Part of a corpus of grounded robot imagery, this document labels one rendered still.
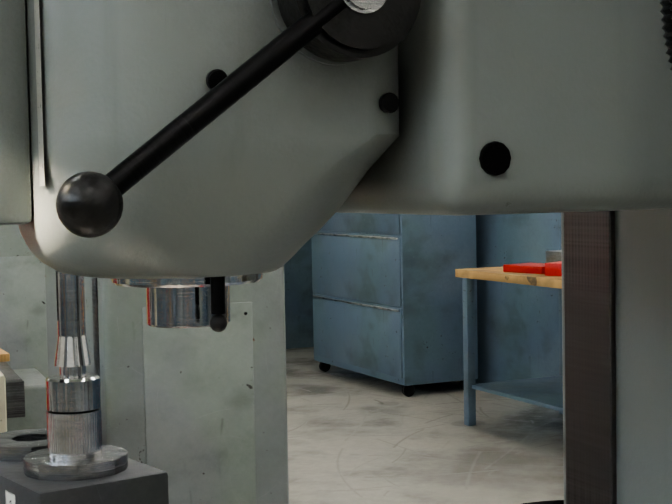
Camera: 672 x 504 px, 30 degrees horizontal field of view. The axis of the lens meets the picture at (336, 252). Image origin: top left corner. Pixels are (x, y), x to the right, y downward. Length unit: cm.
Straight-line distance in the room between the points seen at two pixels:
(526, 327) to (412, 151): 731
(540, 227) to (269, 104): 718
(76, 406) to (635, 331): 47
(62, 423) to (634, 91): 60
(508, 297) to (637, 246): 718
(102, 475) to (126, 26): 56
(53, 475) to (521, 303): 700
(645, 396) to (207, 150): 46
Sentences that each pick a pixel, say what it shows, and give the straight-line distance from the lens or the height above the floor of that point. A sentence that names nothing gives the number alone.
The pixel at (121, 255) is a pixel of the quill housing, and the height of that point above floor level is 132.
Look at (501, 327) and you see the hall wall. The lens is 822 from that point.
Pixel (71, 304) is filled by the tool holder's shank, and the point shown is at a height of 126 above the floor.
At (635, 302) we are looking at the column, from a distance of 96.
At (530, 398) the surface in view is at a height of 23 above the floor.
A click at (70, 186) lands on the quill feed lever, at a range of 57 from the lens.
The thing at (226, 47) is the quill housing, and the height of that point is 143.
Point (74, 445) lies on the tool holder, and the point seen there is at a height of 114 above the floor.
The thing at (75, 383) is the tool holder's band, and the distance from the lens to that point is 110.
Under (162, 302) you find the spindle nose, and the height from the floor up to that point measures 129.
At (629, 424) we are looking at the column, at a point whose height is 117.
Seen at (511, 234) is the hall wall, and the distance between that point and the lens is 807.
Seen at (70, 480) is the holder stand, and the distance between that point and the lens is 110.
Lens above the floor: 136
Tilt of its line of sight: 3 degrees down
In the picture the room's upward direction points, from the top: 1 degrees counter-clockwise
